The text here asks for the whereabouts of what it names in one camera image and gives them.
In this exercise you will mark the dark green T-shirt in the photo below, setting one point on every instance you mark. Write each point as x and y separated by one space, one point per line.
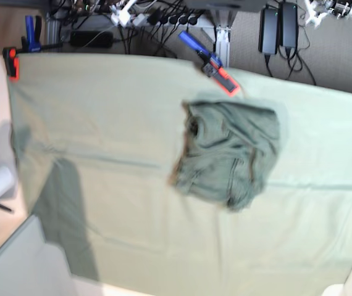
229 152

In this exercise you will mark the light green table cloth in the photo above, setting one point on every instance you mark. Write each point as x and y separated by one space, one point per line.
97 137

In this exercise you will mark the blue and orange clamp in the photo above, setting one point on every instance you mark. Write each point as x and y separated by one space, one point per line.
212 66

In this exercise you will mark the grey power strip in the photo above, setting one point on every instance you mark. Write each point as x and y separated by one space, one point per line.
159 18

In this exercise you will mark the white charger plug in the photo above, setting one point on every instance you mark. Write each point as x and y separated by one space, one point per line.
140 20

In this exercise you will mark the black box on floor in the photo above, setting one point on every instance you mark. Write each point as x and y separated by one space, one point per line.
96 39

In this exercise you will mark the left black power adapter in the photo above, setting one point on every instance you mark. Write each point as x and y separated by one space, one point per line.
288 24

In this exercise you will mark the red and black clamp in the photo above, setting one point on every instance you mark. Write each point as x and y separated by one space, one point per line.
11 61

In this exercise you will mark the light green box edge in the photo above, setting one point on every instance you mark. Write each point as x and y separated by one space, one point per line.
31 266

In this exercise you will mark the blue handled clamp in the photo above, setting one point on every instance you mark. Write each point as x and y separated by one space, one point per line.
31 41

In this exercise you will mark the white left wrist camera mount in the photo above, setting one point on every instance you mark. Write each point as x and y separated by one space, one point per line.
319 9

